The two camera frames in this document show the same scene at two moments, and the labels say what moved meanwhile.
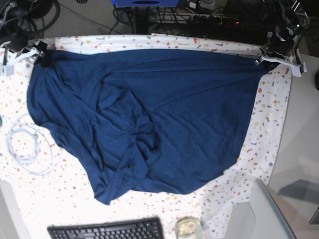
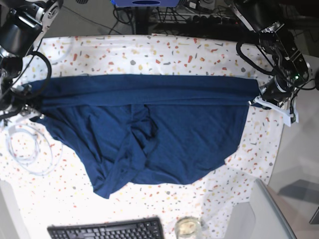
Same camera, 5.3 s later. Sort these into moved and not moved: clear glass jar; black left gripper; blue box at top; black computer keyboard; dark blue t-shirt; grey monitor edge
Moved: dark blue t-shirt; black left gripper
Not moved: clear glass jar; blue box at top; grey monitor edge; black computer keyboard
